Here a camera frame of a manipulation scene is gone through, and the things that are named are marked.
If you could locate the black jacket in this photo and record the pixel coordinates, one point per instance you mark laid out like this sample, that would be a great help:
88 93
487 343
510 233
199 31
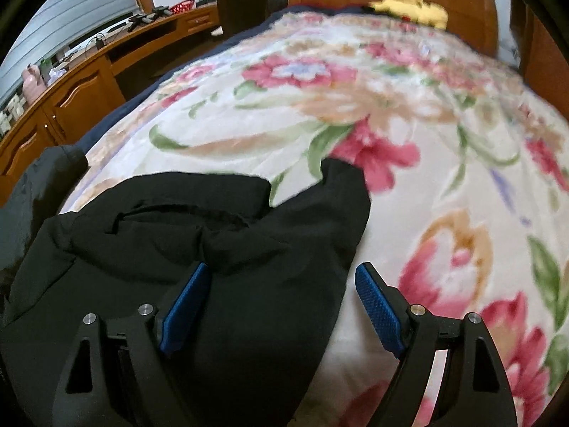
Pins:
249 320

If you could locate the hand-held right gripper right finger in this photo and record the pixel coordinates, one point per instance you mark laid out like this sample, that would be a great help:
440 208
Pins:
378 307

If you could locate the pink bottle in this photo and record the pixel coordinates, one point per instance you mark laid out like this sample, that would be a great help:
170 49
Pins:
32 82

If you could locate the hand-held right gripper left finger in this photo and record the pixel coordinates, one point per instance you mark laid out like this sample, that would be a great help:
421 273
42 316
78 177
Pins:
186 307

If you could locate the black gadget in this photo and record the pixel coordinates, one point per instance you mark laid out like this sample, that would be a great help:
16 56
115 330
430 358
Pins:
149 18

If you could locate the dark wooden chair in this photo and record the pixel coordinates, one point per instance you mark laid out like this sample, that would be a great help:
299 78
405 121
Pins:
244 4

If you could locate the floral blanket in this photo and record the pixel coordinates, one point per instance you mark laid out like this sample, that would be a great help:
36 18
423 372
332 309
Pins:
400 98

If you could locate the red basket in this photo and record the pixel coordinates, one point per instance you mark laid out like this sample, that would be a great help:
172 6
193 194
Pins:
182 6

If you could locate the dark grey cloth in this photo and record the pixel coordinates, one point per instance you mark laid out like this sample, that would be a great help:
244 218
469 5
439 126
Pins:
35 195

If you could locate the wooden headboard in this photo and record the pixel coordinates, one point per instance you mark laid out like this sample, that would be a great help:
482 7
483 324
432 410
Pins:
466 4

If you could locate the yellow plush toy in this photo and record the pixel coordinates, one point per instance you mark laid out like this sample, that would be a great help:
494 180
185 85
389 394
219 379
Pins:
409 9

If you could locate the wooden desk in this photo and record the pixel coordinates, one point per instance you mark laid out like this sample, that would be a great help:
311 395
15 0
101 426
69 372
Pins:
75 98

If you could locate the grey window blinds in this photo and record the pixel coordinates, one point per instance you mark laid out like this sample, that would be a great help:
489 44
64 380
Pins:
66 18

